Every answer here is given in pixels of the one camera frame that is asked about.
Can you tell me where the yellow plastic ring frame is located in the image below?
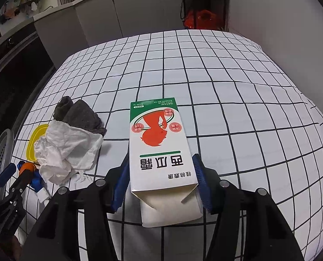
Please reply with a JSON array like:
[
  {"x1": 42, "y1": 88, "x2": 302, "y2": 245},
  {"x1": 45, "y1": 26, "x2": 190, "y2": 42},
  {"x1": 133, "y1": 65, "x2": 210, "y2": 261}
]
[{"x1": 26, "y1": 124, "x2": 50, "y2": 164}]

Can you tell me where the red plastic bag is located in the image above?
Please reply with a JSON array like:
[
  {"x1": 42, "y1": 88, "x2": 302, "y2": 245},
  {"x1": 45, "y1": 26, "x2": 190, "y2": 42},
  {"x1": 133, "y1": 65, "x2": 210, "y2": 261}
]
[{"x1": 185, "y1": 9, "x2": 218, "y2": 30}]

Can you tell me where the dark grey cloth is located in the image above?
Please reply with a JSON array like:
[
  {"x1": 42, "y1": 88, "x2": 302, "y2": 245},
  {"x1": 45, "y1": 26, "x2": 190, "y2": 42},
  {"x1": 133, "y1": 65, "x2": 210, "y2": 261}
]
[{"x1": 53, "y1": 96, "x2": 108, "y2": 138}]

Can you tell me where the grey kitchen cabinet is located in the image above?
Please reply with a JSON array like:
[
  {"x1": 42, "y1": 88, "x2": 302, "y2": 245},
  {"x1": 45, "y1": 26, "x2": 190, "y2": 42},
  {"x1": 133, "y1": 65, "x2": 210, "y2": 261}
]
[{"x1": 32, "y1": 0, "x2": 184, "y2": 55}]

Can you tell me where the small orange fruit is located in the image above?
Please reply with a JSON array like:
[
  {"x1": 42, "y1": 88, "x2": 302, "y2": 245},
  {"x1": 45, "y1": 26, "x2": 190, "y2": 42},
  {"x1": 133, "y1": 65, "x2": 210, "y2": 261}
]
[{"x1": 19, "y1": 162, "x2": 37, "y2": 176}]

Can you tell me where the blue foil wrapper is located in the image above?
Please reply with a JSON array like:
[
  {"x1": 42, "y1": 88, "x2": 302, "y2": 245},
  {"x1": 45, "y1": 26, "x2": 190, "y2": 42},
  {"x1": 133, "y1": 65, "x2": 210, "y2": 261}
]
[{"x1": 17, "y1": 161, "x2": 45, "y2": 193}]

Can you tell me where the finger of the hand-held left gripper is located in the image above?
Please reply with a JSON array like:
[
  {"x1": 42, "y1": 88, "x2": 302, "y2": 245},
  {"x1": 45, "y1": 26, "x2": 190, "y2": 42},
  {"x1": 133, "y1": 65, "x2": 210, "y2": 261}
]
[
  {"x1": 7, "y1": 167, "x2": 36, "y2": 204},
  {"x1": 0, "y1": 162, "x2": 17, "y2": 190}
]

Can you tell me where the white black-grid tablecloth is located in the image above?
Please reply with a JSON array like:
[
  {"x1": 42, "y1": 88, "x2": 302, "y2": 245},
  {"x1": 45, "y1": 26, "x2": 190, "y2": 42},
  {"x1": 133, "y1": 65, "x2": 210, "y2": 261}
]
[{"x1": 10, "y1": 28, "x2": 323, "y2": 261}]

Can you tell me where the black glass stove cabinet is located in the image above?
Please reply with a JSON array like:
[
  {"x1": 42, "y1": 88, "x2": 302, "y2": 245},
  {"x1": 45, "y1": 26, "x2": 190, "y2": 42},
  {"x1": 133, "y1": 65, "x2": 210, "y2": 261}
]
[{"x1": 0, "y1": 19, "x2": 56, "y2": 142}]

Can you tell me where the grey perforated plastic basket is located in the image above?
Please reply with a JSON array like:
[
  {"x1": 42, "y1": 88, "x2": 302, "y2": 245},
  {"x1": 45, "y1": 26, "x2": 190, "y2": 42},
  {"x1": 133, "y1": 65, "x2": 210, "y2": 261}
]
[{"x1": 0, "y1": 129, "x2": 15, "y2": 207}]

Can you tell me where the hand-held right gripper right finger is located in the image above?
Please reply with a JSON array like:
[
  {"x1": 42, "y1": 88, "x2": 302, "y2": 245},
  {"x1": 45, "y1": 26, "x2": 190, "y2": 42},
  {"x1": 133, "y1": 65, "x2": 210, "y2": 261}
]
[{"x1": 192, "y1": 154, "x2": 305, "y2": 261}]

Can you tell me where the white red green carton box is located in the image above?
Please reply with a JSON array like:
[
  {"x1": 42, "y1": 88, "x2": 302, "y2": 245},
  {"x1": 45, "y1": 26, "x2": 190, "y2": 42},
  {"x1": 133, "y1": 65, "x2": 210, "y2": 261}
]
[{"x1": 129, "y1": 97, "x2": 204, "y2": 227}]

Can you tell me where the white tissue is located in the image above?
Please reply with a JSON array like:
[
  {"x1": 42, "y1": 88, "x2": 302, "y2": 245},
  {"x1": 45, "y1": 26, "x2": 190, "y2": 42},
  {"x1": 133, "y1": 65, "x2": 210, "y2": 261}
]
[{"x1": 34, "y1": 120, "x2": 104, "y2": 185}]

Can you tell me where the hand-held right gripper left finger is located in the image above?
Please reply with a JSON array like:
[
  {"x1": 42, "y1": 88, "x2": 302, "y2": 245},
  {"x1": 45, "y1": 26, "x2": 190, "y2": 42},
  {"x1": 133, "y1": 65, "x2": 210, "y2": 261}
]
[{"x1": 20, "y1": 154, "x2": 131, "y2": 261}]

